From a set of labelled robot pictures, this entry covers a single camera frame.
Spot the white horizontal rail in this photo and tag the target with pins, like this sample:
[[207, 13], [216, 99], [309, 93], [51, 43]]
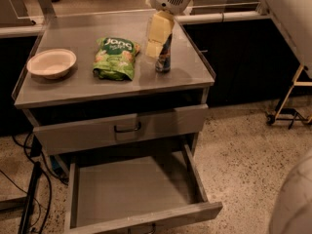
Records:
[[220, 17]]

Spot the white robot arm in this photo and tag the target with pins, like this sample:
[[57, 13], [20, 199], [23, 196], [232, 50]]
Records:
[[262, 174]]

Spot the grey drawer cabinet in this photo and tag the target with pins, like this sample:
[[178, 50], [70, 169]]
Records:
[[80, 95]]

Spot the open grey middle drawer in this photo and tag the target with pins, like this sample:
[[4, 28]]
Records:
[[136, 190]]

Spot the grey upper drawer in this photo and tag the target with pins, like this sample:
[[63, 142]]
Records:
[[89, 134]]

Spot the blue energy drink can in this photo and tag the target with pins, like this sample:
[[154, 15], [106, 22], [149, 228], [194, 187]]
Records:
[[163, 63]]

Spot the black metal stand leg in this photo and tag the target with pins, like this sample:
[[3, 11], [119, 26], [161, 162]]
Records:
[[27, 208]]

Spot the white paper bowl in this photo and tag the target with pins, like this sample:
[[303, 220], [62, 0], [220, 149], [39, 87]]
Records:
[[51, 64]]

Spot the black drawer handle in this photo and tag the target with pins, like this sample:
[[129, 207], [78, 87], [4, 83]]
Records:
[[122, 129]]

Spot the green rice chip bag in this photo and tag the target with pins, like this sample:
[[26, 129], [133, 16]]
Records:
[[115, 58]]

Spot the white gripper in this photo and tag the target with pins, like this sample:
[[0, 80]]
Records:
[[162, 23]]

